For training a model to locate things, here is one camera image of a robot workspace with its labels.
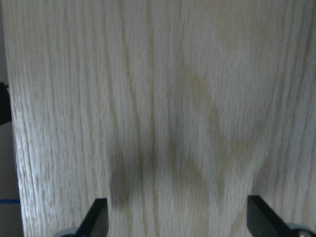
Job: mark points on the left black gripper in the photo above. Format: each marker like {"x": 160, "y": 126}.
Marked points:
{"x": 5, "y": 108}

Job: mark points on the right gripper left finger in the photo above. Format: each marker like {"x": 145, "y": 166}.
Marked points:
{"x": 96, "y": 221}

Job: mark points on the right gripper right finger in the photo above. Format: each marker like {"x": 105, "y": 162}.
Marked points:
{"x": 262, "y": 221}

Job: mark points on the wooden drawer cabinet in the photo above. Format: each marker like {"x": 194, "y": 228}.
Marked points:
{"x": 174, "y": 110}

